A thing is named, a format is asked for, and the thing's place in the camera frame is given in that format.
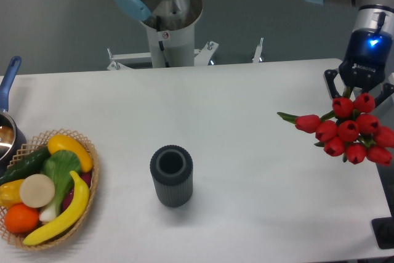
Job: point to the black device at table edge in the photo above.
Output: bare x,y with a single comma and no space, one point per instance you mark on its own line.
383,231

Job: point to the yellow squash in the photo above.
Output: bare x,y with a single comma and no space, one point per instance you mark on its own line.
62,142

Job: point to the green bok choy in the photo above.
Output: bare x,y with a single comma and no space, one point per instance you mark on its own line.
58,168

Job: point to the yellow banana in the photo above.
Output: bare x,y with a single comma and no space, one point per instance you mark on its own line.
66,219

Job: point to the blue handled saucepan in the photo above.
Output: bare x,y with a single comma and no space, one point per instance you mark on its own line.
12,138

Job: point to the orange fruit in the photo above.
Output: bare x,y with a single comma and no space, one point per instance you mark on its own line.
21,219

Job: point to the dark grey ribbed vase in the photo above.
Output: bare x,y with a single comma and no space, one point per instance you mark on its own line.
171,168

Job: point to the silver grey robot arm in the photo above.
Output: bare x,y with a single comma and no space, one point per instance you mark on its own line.
170,26

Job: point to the red tulip bouquet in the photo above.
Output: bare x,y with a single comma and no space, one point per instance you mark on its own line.
349,130

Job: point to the dark green cucumber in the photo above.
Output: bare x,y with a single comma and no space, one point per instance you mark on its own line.
28,165

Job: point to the woven wicker basket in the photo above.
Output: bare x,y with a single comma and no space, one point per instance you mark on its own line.
32,145

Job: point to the purple red vegetable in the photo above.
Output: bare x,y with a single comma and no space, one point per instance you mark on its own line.
87,178

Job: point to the beige round disc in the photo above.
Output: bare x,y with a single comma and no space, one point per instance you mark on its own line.
37,191

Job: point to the yellow bell pepper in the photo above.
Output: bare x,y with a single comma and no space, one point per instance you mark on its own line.
10,193

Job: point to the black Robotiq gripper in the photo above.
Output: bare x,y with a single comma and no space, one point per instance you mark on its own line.
363,66

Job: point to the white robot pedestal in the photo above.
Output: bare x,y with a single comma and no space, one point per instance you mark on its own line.
168,49

